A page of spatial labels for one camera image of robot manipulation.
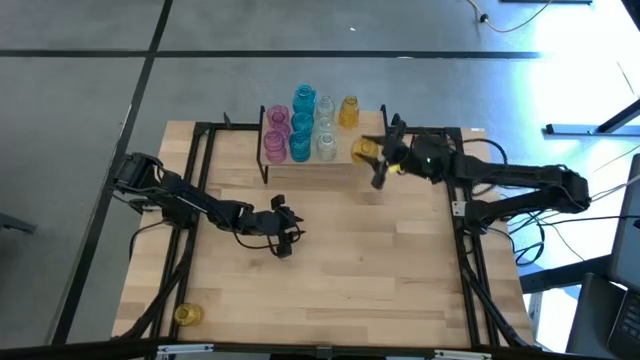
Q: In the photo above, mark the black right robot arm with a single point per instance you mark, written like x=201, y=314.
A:
x=525, y=175

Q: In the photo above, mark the clear round glass vase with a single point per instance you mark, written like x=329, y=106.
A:
x=327, y=148

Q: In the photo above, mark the grey monitor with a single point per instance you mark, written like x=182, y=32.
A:
x=627, y=225

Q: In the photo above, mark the large pink ribbed glass vase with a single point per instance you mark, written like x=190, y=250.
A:
x=274, y=146

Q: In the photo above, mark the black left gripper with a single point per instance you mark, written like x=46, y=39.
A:
x=270, y=225

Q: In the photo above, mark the small pink glass vase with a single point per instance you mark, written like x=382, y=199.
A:
x=278, y=115

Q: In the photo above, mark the round teal glass vase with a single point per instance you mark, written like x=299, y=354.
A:
x=302, y=123
x=299, y=147

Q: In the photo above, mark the silver metal bracket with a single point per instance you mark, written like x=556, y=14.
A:
x=185, y=348
x=462, y=355

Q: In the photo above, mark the square teal glass vase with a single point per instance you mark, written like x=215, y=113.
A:
x=303, y=99

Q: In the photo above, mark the yellow diamond-textured glass vase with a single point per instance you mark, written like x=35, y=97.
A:
x=364, y=150

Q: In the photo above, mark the black desk leg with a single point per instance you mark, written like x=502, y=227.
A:
x=560, y=277

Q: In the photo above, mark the tall yellow ribbed glass vase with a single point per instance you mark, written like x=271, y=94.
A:
x=349, y=111

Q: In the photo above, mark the clear ribbed glass vase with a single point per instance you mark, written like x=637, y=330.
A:
x=324, y=127

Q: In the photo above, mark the black desk foot bar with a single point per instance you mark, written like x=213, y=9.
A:
x=570, y=130

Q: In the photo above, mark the wooden shelf with black legs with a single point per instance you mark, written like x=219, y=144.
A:
x=371, y=122

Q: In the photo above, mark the black metal rig frame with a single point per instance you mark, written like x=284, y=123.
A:
x=240, y=126

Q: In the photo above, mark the grey furniture foot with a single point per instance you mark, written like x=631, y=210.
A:
x=15, y=223

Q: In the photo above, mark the clear glass bottle vase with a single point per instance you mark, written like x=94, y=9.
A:
x=325, y=106

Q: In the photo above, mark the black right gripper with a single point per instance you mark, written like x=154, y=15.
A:
x=410, y=155

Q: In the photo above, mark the round yellow glass vase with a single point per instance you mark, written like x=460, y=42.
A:
x=189, y=314

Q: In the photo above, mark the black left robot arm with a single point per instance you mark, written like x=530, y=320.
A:
x=185, y=197

